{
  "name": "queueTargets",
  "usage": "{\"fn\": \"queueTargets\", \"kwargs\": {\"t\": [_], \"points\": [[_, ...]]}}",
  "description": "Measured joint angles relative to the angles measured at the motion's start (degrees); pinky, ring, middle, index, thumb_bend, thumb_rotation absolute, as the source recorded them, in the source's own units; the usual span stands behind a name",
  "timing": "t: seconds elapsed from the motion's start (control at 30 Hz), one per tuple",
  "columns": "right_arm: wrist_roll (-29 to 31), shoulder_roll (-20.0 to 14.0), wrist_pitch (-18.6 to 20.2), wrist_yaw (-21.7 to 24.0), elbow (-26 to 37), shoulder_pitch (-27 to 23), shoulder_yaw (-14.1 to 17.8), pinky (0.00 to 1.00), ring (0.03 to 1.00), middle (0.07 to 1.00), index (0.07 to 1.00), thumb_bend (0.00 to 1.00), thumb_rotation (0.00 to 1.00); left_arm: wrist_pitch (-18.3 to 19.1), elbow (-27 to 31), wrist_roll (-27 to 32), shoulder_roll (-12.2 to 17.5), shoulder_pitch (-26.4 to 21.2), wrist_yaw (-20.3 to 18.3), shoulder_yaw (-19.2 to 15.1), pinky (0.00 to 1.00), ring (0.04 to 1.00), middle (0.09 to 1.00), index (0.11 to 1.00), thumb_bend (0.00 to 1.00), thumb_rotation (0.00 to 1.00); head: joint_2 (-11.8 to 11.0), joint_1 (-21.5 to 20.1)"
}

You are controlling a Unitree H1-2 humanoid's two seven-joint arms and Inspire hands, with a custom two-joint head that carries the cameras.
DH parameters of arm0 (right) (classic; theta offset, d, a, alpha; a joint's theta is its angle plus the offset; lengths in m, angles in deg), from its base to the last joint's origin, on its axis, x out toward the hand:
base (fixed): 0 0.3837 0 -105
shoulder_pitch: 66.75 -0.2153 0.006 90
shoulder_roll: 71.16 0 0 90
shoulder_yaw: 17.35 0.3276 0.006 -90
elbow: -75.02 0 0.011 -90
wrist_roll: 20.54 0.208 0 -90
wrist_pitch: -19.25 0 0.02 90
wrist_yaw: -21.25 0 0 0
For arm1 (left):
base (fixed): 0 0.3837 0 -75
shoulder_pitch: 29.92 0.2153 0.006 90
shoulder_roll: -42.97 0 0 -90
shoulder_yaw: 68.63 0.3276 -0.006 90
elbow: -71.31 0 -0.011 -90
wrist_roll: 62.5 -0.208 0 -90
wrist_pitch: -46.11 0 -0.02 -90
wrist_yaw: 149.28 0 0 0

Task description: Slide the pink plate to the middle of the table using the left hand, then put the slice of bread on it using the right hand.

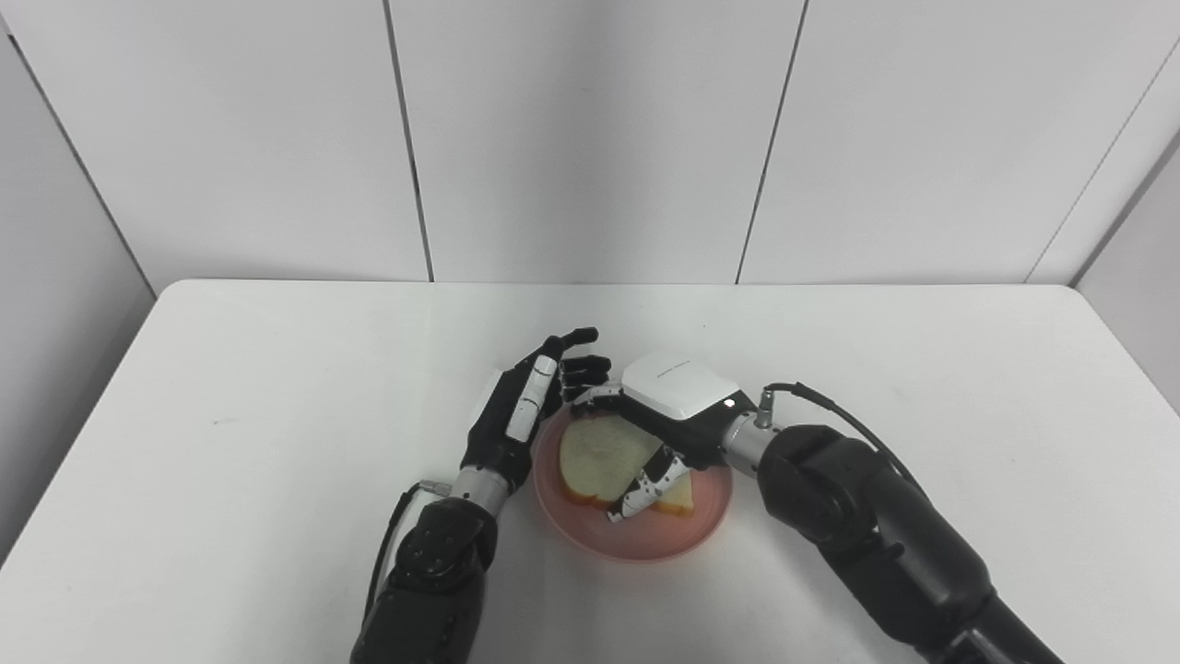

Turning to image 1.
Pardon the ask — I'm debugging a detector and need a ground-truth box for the slice of bread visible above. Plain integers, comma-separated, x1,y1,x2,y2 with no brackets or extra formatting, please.
558,416,697,516

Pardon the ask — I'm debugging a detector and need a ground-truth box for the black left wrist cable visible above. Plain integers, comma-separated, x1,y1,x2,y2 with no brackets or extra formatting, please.
362,480,453,621

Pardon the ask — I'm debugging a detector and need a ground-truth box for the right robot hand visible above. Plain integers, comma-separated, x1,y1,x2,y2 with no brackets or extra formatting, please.
570,348,744,524

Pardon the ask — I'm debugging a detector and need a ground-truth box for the pink plate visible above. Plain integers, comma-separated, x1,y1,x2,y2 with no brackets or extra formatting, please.
533,406,735,563

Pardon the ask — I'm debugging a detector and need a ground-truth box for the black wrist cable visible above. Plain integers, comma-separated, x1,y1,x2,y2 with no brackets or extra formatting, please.
362,480,453,621
754,382,923,490

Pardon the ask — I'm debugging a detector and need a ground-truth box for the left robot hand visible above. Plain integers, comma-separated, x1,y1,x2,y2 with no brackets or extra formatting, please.
459,326,613,494

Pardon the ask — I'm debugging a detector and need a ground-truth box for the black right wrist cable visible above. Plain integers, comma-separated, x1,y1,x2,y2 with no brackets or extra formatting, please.
754,382,923,490

